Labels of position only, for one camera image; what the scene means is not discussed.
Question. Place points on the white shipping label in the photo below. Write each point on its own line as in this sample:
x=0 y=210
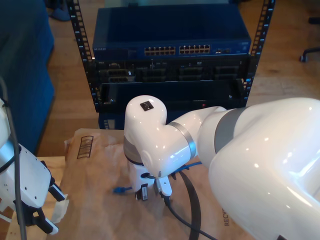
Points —
x=61 y=210

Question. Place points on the black rack shelf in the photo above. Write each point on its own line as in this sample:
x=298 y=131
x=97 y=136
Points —
x=110 y=107

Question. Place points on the blue slipper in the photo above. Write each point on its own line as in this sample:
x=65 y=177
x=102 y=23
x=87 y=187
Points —
x=60 y=15

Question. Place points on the blue network switch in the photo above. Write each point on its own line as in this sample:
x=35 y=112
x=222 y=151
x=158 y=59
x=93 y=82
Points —
x=170 y=25

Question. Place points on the black rack server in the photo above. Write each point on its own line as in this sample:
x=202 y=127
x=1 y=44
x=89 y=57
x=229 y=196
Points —
x=172 y=72

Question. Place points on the black server rack frame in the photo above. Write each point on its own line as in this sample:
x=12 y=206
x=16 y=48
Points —
x=90 y=75

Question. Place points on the brown paper mailer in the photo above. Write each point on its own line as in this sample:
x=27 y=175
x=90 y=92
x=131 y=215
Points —
x=100 y=175

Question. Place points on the blue sofa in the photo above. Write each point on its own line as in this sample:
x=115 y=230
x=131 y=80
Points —
x=25 y=50

